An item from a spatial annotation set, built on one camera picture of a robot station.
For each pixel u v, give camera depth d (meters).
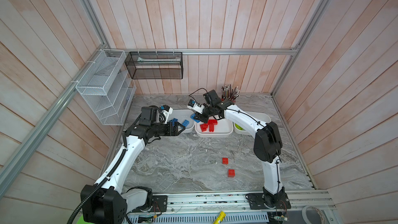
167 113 0.71
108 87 0.73
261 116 1.02
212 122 1.01
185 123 1.02
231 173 0.80
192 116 0.88
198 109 0.81
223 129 0.98
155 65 1.05
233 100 1.01
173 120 1.01
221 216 0.69
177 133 0.68
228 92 1.03
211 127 0.98
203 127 0.98
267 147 0.52
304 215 0.70
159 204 0.74
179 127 0.68
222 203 0.75
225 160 0.86
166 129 0.68
